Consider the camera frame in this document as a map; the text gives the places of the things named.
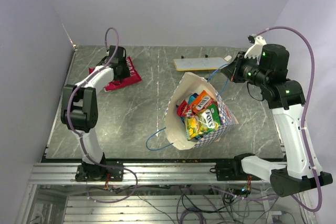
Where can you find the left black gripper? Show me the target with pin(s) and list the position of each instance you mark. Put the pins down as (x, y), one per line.
(126, 72)

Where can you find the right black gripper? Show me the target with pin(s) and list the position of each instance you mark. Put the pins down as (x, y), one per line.
(229, 70)

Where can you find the red Real chips bag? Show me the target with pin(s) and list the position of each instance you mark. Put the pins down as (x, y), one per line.
(132, 77)

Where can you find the green Fox's candy bag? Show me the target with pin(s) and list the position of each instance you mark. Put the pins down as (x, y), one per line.
(203, 122)

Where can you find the blue checkered paper bag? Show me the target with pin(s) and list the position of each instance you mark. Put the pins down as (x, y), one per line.
(177, 109)

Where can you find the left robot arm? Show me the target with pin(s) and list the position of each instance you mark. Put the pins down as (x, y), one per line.
(79, 112)

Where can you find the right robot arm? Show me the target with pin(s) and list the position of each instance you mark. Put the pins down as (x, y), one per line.
(286, 100)

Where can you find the orange Fox's candy bag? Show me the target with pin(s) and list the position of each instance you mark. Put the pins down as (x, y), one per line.
(202, 101)

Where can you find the blue snack packet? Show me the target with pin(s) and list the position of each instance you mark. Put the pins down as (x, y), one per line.
(192, 98)

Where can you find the small yellow-framed whiteboard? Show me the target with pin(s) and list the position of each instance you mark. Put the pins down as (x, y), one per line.
(200, 64)

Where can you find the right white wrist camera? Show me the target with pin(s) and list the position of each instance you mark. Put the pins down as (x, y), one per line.
(255, 50)

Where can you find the aluminium frame rail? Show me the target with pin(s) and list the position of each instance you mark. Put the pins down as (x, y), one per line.
(147, 174)

